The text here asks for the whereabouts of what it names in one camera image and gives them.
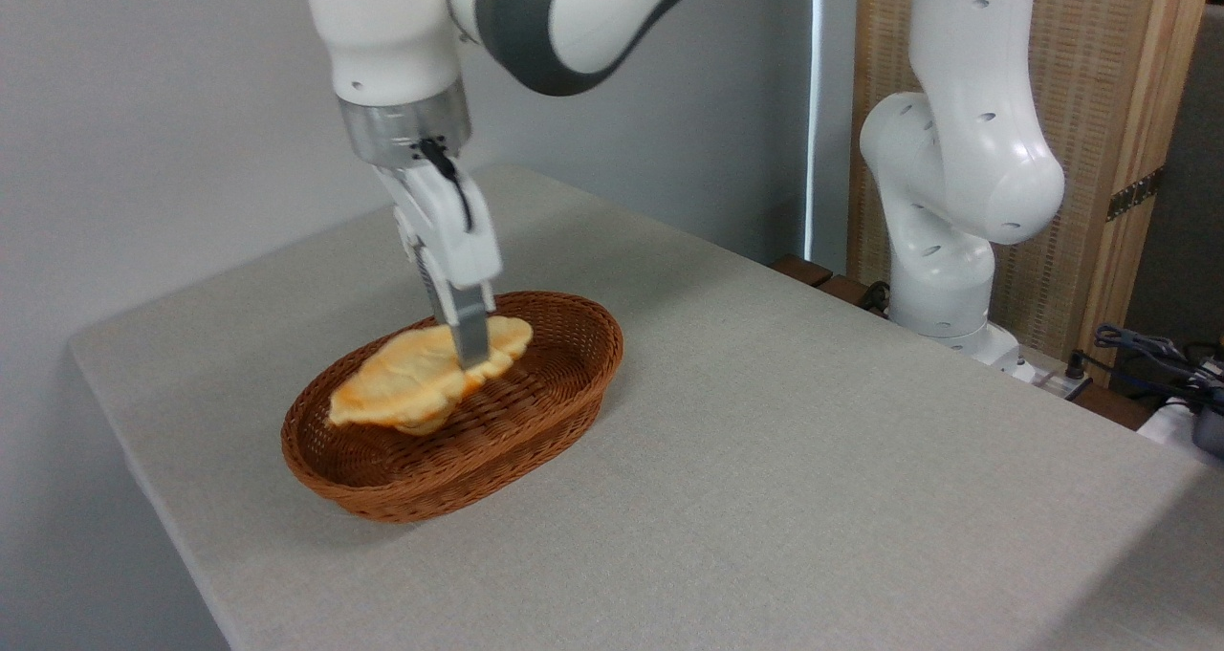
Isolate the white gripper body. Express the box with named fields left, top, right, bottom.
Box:
left=372, top=157, right=504, bottom=292

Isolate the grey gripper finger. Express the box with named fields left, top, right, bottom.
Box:
left=448, top=282, right=497, bottom=372
left=414, top=248, right=456, bottom=328

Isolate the golden bread pastry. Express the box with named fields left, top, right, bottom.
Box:
left=328, top=315, right=535, bottom=438

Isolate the brown wicker basket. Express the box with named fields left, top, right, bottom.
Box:
left=280, top=291, right=625, bottom=525

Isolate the white vertical window strip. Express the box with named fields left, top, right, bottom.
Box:
left=804, top=0, right=826, bottom=263

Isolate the wooden rattan folding screen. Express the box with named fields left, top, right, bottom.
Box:
left=846, top=0, right=1216, bottom=389

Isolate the dark metal screen hinge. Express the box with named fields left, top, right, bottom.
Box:
left=1106, top=164, right=1167, bottom=223

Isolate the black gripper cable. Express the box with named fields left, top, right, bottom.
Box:
left=417, top=137, right=475, bottom=234

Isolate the black cable bundle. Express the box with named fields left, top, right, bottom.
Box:
left=1093, top=323, right=1224, bottom=415

